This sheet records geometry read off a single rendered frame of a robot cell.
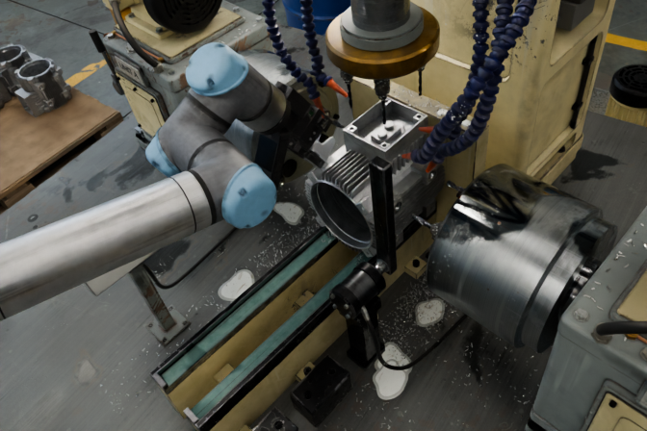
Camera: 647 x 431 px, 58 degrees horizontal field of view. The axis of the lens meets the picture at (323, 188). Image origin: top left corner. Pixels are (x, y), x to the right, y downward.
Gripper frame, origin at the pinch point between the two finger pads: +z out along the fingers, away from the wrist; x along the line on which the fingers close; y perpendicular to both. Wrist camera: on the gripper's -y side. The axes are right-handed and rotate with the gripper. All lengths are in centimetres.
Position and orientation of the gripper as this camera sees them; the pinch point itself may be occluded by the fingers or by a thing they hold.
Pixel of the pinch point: (319, 165)
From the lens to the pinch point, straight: 107.9
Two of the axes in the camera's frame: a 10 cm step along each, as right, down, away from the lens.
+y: 5.4, -8.4, 0.2
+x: -7.1, -4.4, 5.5
